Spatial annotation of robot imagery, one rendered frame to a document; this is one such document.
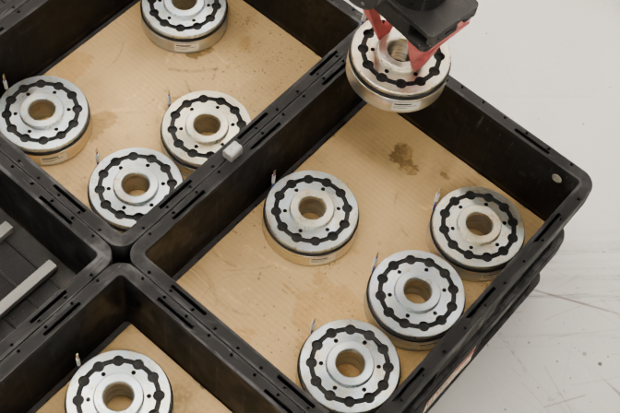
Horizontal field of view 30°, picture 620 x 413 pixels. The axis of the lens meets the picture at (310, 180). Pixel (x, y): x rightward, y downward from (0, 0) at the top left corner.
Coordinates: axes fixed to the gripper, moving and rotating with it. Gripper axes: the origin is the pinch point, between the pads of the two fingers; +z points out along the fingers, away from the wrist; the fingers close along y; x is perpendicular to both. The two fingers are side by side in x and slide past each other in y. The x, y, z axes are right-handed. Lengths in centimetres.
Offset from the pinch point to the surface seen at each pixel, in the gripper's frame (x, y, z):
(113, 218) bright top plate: -28.5, -10.7, 17.7
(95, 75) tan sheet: -17.5, -28.9, 21.3
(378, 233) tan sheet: -6.5, 7.7, 20.5
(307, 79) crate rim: -4.1, -8.0, 10.8
